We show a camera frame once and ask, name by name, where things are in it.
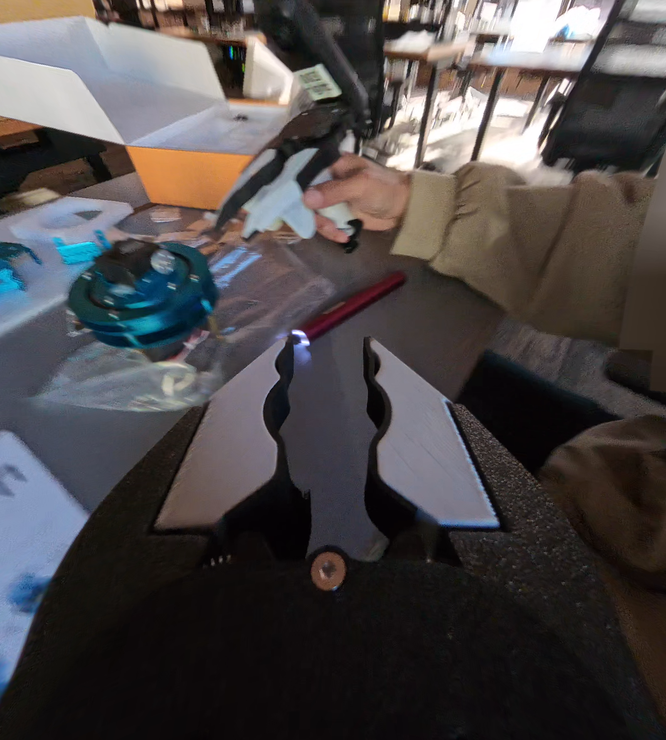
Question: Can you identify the dark teal curved bracket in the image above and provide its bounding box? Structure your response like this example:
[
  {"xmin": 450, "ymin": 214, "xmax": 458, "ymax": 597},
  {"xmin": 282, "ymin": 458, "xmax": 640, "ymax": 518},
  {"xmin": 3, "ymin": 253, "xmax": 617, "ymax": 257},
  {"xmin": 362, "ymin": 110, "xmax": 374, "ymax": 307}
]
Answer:
[{"xmin": 0, "ymin": 242, "xmax": 42, "ymax": 272}]

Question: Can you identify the white instruction sheet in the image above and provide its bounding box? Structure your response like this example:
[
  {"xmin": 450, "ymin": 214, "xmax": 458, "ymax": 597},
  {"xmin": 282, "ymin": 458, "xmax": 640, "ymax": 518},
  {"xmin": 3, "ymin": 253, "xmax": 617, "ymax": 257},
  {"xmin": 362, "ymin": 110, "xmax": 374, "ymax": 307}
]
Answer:
[{"xmin": 0, "ymin": 431, "xmax": 92, "ymax": 726}]

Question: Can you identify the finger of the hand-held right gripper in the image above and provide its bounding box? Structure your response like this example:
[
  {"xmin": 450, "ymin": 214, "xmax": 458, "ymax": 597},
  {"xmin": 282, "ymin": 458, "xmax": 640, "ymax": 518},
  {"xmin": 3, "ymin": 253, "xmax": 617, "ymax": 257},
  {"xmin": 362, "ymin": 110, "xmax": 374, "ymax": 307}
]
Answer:
[
  {"xmin": 214, "ymin": 147, "xmax": 289, "ymax": 231},
  {"xmin": 242, "ymin": 149, "xmax": 323, "ymax": 242}
]

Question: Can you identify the red electric screwdriver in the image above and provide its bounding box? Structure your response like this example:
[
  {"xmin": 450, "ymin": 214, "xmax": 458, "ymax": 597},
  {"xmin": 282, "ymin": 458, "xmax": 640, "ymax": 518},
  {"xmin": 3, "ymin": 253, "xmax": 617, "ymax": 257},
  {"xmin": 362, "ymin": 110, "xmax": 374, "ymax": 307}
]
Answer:
[{"xmin": 289, "ymin": 272, "xmax": 407, "ymax": 349}]

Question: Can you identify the person's right hand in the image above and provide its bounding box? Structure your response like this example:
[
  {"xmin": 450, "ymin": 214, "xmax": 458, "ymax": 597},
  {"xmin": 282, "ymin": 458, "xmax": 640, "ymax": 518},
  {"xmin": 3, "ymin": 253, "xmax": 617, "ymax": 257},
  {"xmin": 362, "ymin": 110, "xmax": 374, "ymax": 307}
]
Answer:
[{"xmin": 303, "ymin": 153, "xmax": 413, "ymax": 244}]

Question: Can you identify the person's right forearm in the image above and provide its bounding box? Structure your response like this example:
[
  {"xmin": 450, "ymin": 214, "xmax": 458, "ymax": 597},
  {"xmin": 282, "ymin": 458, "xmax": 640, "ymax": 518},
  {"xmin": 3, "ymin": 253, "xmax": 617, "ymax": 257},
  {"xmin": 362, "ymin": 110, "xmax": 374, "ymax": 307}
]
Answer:
[{"xmin": 391, "ymin": 162, "xmax": 658, "ymax": 349}]

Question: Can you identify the blue U-shaped metal bracket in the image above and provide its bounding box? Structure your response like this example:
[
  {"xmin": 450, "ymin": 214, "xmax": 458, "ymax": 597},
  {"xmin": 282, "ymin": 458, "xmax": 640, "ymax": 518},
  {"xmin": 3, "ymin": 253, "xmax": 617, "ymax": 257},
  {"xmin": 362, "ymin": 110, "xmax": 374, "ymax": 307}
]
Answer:
[{"xmin": 52, "ymin": 230, "xmax": 113, "ymax": 266}]

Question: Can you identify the pile of small screw bags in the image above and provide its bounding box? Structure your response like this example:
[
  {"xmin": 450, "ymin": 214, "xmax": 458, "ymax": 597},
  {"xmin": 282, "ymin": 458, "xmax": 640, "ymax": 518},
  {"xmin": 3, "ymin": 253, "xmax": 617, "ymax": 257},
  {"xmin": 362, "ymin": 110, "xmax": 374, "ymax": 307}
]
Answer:
[{"xmin": 136, "ymin": 205, "xmax": 264, "ymax": 255}]

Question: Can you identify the wooden background table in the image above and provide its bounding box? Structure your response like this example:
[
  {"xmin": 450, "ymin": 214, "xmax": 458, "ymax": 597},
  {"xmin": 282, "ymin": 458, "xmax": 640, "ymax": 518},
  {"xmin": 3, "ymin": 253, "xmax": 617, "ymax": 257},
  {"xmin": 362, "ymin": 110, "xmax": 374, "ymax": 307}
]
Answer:
[{"xmin": 384, "ymin": 32, "xmax": 595, "ymax": 170}]

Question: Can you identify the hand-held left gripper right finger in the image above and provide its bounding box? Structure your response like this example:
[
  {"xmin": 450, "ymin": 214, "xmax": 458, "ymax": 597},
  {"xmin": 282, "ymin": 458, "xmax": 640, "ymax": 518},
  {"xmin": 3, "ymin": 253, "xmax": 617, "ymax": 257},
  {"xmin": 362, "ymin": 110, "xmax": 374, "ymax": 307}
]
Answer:
[{"xmin": 362, "ymin": 335, "xmax": 501, "ymax": 530}]

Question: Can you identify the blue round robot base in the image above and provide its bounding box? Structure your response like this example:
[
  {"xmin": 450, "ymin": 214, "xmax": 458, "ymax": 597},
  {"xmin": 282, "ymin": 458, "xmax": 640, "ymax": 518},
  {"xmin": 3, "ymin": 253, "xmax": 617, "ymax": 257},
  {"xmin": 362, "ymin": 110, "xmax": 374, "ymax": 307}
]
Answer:
[{"xmin": 67, "ymin": 240, "xmax": 219, "ymax": 351}]

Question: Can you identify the white foam block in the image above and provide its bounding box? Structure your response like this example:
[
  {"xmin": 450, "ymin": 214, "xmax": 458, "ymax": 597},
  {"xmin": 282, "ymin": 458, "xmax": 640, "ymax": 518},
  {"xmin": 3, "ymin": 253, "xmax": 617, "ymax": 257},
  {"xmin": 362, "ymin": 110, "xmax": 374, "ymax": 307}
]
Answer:
[{"xmin": 12, "ymin": 197, "xmax": 135, "ymax": 244}]

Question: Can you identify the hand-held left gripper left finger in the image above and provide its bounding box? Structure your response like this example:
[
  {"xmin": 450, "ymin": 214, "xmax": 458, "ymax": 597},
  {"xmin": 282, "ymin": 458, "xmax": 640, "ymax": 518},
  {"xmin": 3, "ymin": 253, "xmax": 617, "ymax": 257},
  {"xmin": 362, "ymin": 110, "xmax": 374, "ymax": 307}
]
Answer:
[{"xmin": 154, "ymin": 339, "xmax": 297, "ymax": 533}]

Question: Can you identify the large clear plastic bag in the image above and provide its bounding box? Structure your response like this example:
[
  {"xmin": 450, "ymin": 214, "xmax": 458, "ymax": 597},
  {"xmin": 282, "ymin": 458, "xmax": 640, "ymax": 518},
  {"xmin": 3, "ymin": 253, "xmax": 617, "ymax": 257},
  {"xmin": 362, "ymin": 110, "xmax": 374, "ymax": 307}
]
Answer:
[{"xmin": 37, "ymin": 242, "xmax": 335, "ymax": 412}]

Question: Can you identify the black office chair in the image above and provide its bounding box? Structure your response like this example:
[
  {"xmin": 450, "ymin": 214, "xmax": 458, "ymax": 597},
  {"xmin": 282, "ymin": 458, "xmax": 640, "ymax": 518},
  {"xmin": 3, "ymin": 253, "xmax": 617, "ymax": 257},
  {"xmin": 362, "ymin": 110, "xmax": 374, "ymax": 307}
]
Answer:
[{"xmin": 541, "ymin": 0, "xmax": 666, "ymax": 177}]

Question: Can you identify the orange cardboard box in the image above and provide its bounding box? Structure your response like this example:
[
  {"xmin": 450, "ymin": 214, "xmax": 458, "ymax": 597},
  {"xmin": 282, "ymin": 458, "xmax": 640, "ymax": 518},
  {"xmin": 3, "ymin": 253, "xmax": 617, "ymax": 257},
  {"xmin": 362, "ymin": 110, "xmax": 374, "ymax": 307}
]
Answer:
[{"xmin": 0, "ymin": 16, "xmax": 312, "ymax": 212}]

